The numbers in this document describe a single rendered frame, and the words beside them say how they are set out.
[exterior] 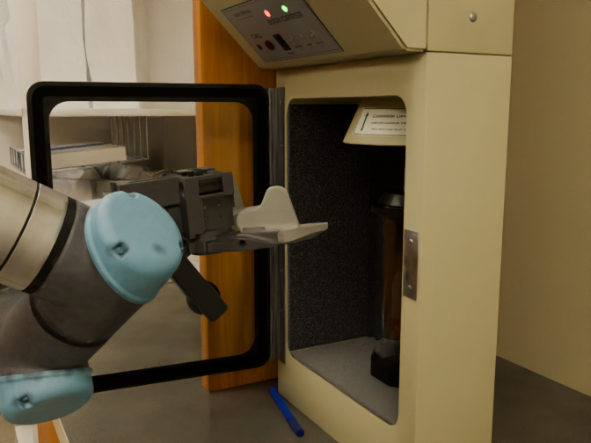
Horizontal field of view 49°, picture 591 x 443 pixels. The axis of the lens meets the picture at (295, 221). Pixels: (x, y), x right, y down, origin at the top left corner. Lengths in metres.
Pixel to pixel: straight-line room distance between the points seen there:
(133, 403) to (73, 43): 1.16
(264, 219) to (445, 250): 0.19
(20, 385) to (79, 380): 0.04
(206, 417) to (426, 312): 0.39
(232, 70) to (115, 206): 0.51
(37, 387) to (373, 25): 0.43
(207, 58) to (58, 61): 1.04
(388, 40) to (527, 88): 0.53
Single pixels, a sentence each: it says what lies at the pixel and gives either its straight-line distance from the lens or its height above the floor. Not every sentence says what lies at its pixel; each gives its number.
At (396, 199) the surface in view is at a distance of 0.80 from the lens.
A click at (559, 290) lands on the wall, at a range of 1.12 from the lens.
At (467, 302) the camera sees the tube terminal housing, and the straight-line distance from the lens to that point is 0.72.
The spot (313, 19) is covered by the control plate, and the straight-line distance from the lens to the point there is 0.71.
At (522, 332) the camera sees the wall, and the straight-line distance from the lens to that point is 1.19.
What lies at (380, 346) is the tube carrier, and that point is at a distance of 0.85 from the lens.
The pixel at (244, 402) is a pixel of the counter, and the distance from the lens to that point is 0.98.
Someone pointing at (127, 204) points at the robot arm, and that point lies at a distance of 0.48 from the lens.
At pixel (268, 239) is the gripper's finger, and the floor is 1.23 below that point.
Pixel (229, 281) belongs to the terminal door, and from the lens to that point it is 0.91.
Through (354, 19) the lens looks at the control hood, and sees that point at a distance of 0.66.
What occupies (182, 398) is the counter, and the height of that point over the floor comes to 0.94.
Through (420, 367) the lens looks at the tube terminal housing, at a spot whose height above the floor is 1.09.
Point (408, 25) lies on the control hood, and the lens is 0.64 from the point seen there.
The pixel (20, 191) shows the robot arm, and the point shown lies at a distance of 0.47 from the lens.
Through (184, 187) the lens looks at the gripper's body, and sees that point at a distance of 0.65.
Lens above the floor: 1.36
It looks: 10 degrees down
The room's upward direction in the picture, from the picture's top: straight up
